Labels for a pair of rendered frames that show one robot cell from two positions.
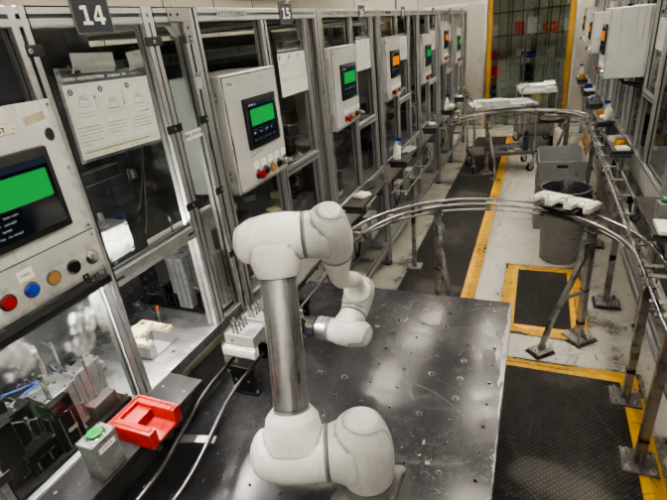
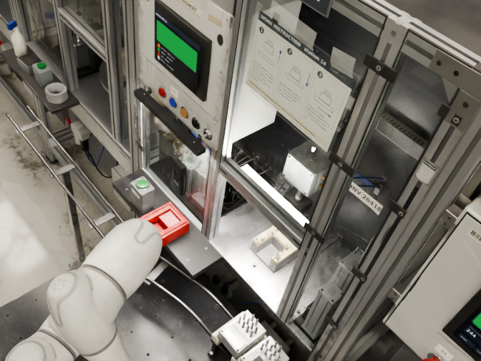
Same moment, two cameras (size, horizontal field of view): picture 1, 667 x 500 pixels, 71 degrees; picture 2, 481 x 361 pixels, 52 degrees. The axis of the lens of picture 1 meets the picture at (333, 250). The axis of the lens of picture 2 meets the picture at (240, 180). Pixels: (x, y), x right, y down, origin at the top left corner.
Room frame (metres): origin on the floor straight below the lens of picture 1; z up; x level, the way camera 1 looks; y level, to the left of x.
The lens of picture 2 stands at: (1.61, -0.38, 2.45)
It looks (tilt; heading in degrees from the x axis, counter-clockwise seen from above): 47 degrees down; 107
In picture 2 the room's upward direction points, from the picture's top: 11 degrees clockwise
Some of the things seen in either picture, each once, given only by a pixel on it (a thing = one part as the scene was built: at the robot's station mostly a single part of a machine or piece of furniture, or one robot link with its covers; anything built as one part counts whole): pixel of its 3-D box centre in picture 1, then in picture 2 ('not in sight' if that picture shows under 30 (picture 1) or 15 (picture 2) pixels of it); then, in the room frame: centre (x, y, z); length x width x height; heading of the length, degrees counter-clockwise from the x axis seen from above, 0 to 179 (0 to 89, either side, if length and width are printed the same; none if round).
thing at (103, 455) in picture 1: (99, 449); (144, 193); (0.92, 0.67, 0.97); 0.08 x 0.08 x 0.12; 65
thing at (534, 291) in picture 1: (541, 297); not in sight; (2.88, -1.48, 0.01); 1.00 x 0.55 x 0.01; 155
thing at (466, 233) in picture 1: (474, 188); not in sight; (5.44, -1.82, 0.01); 5.85 x 0.59 x 0.01; 155
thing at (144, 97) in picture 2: (47, 308); (169, 117); (1.00, 0.71, 1.37); 0.36 x 0.04 x 0.04; 155
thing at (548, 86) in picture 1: (535, 114); not in sight; (7.20, -3.31, 0.48); 0.84 x 0.58 x 0.97; 163
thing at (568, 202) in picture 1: (563, 205); not in sight; (2.57, -1.39, 0.84); 0.37 x 0.14 x 0.10; 33
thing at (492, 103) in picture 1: (500, 132); not in sight; (6.21, -2.40, 0.48); 0.88 x 0.56 x 0.96; 83
